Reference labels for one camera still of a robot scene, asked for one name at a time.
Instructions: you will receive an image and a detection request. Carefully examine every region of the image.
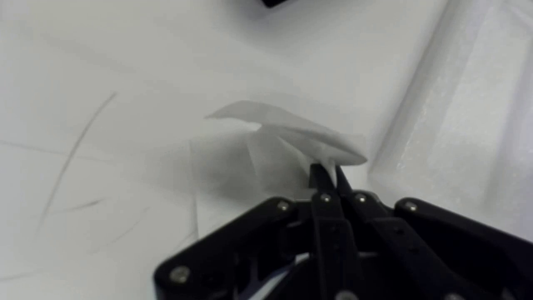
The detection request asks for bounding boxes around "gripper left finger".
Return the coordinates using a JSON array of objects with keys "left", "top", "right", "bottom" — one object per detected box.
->
[{"left": 153, "top": 163, "right": 353, "bottom": 300}]

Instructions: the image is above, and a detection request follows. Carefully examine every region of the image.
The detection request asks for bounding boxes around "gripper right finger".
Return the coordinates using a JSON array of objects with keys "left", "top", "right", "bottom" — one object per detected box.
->
[{"left": 336, "top": 166, "right": 533, "bottom": 300}]

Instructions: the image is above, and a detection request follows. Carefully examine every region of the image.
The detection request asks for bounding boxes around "white napkin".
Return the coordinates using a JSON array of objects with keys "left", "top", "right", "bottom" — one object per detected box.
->
[{"left": 189, "top": 100, "right": 368, "bottom": 246}]

